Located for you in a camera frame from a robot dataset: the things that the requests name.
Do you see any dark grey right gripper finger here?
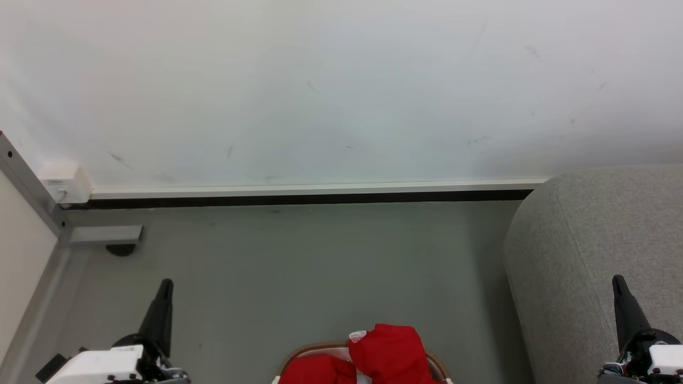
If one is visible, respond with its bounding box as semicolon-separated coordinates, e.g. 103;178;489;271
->
612;275;653;353

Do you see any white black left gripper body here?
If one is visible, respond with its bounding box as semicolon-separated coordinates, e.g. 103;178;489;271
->
36;333;191;384

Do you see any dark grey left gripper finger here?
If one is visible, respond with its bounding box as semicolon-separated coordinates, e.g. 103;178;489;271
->
138;278;174;358

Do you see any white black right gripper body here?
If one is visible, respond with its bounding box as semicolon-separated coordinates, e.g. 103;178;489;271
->
598;329;683;384

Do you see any grey fabric sofa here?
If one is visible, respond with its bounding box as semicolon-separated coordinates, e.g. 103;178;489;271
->
503;164;683;384

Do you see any white brown-rimmed laundry basket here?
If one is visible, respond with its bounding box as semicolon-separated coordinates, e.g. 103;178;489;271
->
272;342;454;384

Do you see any white baseboard strip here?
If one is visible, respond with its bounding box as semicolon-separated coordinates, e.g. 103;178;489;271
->
90;178;550;201

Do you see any plain red garment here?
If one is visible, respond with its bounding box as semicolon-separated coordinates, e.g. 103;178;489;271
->
348;323;446;384

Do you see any white wall box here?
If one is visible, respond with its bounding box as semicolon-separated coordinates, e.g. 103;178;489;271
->
40;163;92;205

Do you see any aluminium frame partition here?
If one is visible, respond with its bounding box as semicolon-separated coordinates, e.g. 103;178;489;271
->
0;131;145;384

